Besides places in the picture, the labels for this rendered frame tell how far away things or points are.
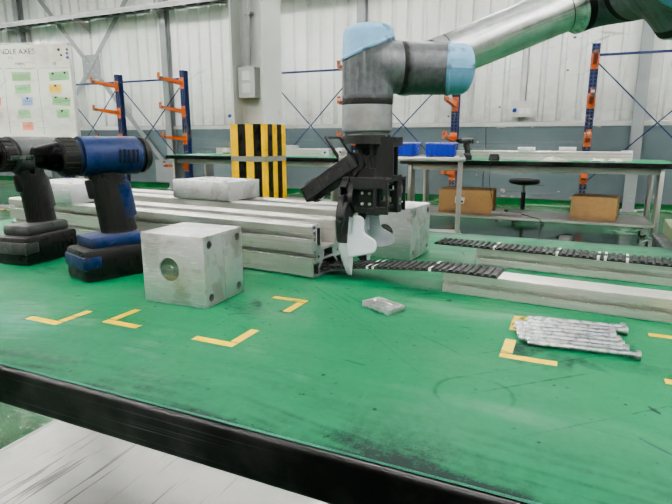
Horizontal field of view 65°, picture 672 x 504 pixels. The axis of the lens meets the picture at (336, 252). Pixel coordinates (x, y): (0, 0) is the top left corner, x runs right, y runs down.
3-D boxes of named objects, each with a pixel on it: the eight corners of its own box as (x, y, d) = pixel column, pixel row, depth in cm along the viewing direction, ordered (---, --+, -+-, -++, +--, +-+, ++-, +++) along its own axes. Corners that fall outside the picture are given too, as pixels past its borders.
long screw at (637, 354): (640, 358, 53) (641, 348, 53) (641, 362, 52) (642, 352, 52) (527, 344, 57) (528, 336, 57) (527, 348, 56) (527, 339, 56)
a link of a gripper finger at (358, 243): (369, 279, 77) (375, 216, 77) (334, 274, 80) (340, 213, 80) (377, 278, 80) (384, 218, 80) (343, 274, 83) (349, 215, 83)
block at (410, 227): (432, 248, 106) (434, 201, 104) (410, 261, 95) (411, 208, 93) (391, 244, 110) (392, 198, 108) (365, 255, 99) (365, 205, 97)
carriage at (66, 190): (117, 210, 117) (115, 180, 116) (73, 217, 108) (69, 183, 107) (71, 206, 125) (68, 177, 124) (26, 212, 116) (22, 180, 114)
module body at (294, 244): (342, 265, 91) (342, 217, 90) (312, 278, 83) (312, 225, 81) (54, 228, 129) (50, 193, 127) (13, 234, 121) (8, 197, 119)
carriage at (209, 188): (260, 208, 122) (259, 178, 121) (229, 214, 113) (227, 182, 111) (207, 204, 130) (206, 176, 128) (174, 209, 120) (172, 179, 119)
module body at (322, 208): (386, 246, 108) (387, 204, 106) (365, 255, 99) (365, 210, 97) (118, 218, 145) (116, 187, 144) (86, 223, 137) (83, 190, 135)
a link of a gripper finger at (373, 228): (391, 271, 85) (387, 217, 81) (358, 267, 87) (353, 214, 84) (399, 263, 87) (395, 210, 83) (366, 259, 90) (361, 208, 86)
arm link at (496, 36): (614, -49, 96) (368, 50, 94) (659, -67, 86) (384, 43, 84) (626, 16, 100) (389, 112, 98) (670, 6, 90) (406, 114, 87)
